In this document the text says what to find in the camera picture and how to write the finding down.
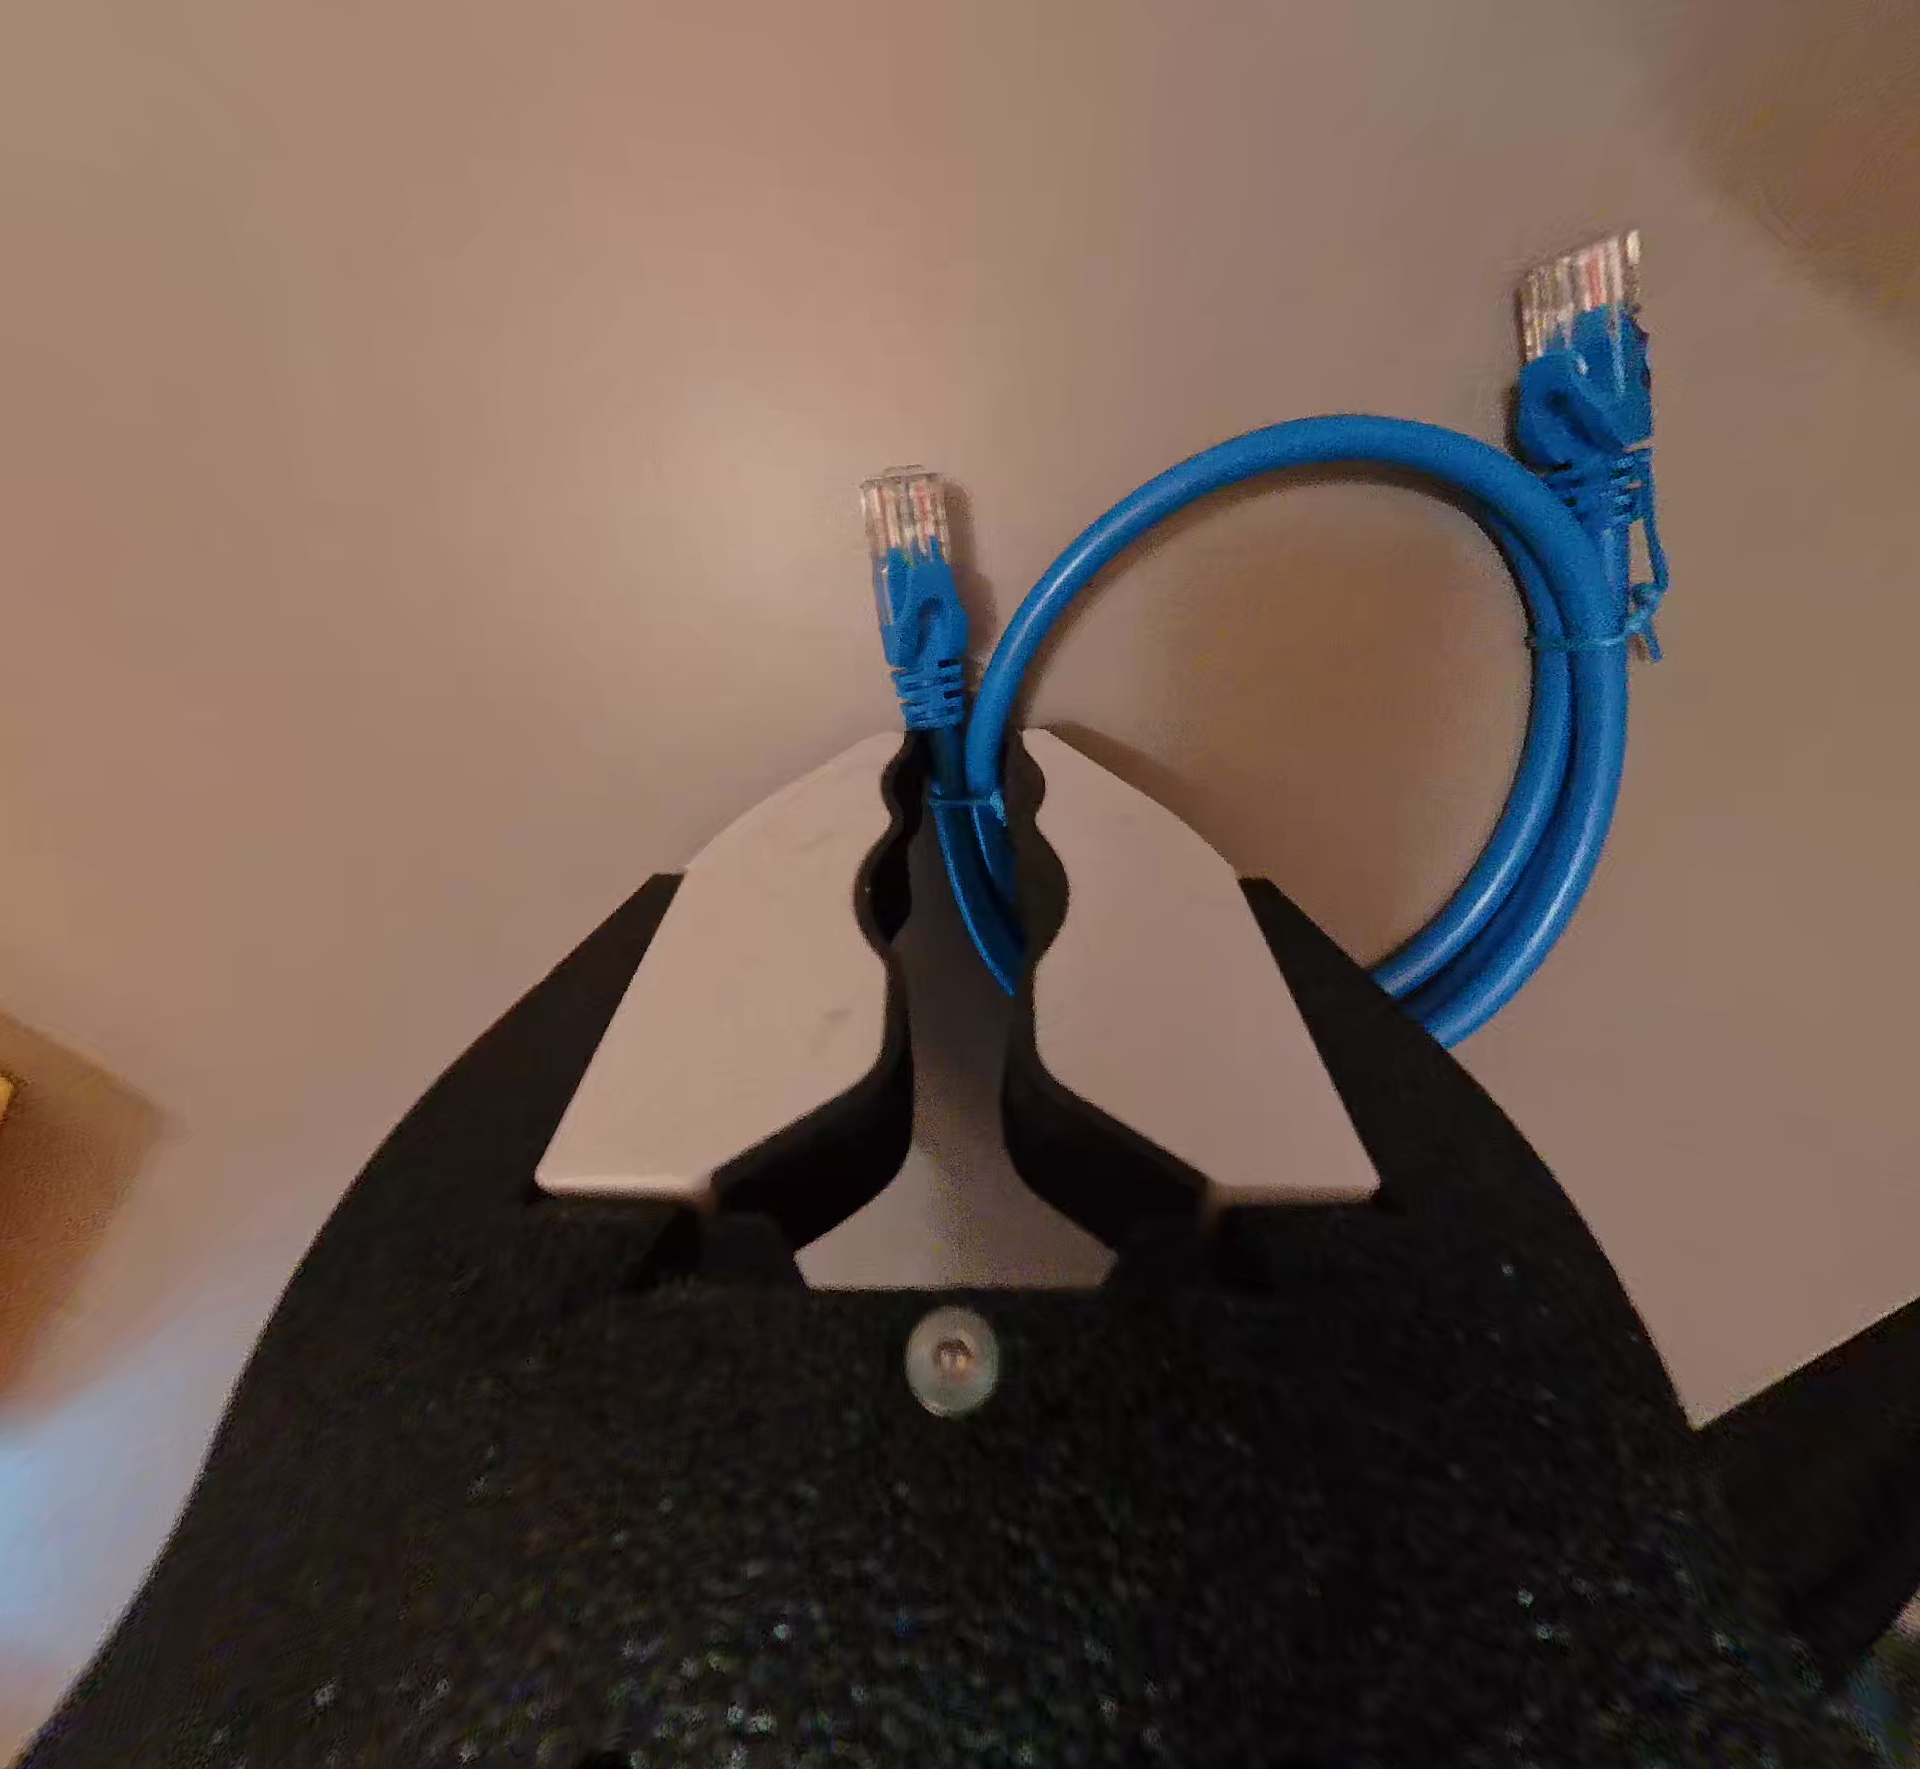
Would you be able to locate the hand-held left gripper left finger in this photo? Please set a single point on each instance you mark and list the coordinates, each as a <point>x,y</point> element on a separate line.
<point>750,1020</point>

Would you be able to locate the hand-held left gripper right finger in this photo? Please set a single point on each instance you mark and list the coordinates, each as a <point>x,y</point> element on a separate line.
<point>1184,1020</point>

